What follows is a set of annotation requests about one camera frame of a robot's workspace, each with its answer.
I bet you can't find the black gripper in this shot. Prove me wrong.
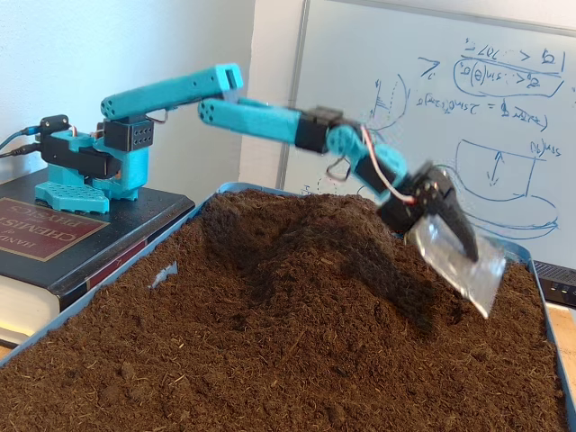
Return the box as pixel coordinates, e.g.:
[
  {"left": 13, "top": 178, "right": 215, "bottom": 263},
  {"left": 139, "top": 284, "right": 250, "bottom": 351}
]
[{"left": 375, "top": 160, "right": 508, "bottom": 320}]

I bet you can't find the brown soil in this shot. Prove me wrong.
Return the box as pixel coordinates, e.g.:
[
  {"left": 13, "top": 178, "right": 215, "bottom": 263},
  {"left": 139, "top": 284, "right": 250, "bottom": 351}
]
[{"left": 0, "top": 188, "right": 568, "bottom": 432}]

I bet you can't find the teal five-joint robot arm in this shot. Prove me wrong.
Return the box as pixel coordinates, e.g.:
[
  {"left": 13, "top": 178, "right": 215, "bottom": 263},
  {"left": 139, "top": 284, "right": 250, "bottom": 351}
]
[{"left": 34, "top": 62, "right": 413, "bottom": 214}]

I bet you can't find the blue plastic tray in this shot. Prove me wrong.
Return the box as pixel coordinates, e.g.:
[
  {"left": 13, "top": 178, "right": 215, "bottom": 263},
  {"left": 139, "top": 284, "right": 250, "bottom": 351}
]
[{"left": 0, "top": 180, "right": 576, "bottom": 432}]

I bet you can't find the black vented electronic box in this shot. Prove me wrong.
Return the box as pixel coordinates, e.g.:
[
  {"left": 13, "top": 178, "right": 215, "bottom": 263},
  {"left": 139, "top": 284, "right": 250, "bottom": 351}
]
[{"left": 533, "top": 259, "right": 576, "bottom": 310}]

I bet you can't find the whiteboard with blue drawings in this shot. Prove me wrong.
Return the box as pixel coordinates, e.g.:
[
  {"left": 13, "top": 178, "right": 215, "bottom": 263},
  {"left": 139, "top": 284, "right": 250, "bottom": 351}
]
[{"left": 276, "top": 0, "right": 576, "bottom": 271}]

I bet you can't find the black chemistry physics handbook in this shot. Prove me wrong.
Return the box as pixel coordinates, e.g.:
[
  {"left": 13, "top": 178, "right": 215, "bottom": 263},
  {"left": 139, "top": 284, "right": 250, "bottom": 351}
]
[{"left": 0, "top": 173, "right": 199, "bottom": 329}]

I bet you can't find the black cable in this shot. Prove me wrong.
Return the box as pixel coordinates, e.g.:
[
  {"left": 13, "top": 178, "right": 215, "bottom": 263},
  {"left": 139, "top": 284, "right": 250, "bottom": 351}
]
[{"left": 0, "top": 143, "right": 44, "bottom": 159}]

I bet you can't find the blue cable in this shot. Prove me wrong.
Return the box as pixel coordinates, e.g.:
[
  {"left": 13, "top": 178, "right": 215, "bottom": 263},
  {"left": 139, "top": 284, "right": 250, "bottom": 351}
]
[{"left": 0, "top": 127, "right": 42, "bottom": 152}]

